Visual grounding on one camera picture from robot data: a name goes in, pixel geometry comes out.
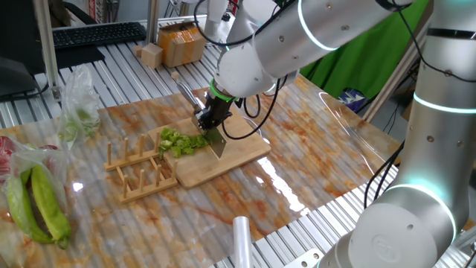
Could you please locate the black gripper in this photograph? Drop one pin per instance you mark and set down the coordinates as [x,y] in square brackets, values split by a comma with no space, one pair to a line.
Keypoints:
[219,108]

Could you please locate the pale green pepper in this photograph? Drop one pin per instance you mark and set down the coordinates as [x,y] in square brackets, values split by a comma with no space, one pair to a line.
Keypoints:
[87,126]

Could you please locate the tiny wooden block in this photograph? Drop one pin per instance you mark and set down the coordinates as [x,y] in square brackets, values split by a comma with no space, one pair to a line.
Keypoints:
[175,75]

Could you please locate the wooden peg rack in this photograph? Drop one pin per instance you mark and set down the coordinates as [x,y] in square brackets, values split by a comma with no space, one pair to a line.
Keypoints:
[126,161]

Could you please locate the blue patterned bag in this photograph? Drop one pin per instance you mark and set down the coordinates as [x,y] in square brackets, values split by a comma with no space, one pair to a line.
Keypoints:
[351,99]

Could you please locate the green pepper with curled stem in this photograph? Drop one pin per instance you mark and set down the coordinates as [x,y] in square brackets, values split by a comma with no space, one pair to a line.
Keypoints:
[48,204]

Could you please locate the black desk mat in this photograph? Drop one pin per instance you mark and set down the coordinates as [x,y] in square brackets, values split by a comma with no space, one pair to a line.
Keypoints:
[80,56]

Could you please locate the aluminium frame post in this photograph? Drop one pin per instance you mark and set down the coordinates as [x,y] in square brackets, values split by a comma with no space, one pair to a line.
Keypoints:
[46,44]
[152,18]

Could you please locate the small wooden cube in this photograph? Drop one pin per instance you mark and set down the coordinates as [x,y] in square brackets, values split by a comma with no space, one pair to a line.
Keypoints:
[137,51]

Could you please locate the crumpled clear plastic bag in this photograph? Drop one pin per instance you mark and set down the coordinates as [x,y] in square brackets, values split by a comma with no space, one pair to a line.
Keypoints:
[80,93]

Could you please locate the white plastic bag roll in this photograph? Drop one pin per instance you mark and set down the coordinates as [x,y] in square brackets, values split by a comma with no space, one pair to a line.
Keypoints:
[242,242]

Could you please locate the green pepper inside bag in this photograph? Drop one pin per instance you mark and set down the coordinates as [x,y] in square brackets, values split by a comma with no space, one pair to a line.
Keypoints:
[20,208]

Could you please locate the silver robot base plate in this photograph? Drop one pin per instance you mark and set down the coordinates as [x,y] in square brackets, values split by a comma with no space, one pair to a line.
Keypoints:
[303,260]

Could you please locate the large wooden cube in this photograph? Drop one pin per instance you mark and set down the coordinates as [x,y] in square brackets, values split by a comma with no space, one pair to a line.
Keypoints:
[151,56]

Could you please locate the brown floor carton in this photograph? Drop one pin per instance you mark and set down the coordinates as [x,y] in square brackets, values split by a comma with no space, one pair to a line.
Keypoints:
[406,111]

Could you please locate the marbled plastic table sheet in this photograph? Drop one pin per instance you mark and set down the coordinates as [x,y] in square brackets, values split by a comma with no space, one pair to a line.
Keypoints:
[316,149]

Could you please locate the steel kitchen knife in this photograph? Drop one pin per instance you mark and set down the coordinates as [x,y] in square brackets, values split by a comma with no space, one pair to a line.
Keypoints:
[218,145]

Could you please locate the black keyboard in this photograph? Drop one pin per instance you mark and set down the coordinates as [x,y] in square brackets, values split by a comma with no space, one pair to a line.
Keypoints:
[96,34]

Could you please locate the cut chili stem piece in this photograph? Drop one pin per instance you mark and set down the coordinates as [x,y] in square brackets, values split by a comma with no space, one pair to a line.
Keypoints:
[162,152]

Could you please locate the wooden cutting board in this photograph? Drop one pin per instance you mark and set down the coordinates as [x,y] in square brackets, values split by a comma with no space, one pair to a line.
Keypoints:
[230,164]

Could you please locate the black desktop monitor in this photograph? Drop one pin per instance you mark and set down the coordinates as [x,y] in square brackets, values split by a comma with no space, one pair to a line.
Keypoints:
[15,33]

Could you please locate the red pepper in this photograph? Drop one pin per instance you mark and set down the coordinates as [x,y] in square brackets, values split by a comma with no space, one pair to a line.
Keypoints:
[5,156]
[50,160]

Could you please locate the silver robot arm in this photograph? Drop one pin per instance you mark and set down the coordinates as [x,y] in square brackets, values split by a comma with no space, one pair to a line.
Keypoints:
[409,234]

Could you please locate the slanted aluminium pole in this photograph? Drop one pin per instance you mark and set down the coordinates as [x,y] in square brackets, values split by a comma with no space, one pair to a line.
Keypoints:
[390,89]

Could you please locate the red and white sign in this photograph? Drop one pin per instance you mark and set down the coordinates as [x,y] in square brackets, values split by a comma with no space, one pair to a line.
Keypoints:
[92,9]

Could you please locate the green cloth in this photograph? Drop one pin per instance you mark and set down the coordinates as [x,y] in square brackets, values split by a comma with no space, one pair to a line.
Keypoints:
[368,63]

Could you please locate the cut chili slice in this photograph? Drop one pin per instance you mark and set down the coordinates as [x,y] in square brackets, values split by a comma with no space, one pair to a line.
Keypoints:
[192,141]
[199,143]
[188,150]
[167,133]
[176,151]
[176,137]
[185,141]
[166,143]

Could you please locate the taped cardboard box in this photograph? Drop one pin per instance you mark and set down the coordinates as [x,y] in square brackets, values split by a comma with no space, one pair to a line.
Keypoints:
[180,41]

